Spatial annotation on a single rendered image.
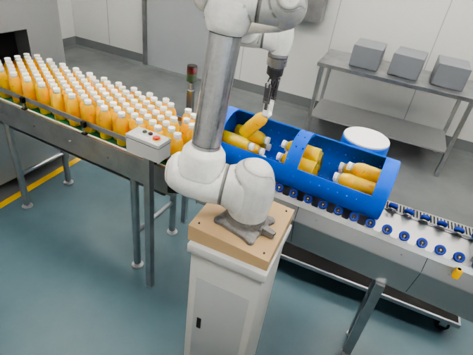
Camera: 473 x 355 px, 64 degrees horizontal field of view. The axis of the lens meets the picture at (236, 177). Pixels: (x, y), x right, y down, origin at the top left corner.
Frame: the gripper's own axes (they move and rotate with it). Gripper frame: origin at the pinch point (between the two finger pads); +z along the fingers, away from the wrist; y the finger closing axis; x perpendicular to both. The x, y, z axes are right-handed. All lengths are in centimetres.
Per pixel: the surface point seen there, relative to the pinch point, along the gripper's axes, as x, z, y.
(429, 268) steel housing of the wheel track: -92, 42, -13
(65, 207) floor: 150, 131, -5
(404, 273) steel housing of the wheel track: -84, 51, -12
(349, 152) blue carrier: -41.4, 14.2, 12.1
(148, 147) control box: 44, 23, -34
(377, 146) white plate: -52, 26, 54
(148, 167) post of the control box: 47, 38, -31
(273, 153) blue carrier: -4.0, 28.6, 10.9
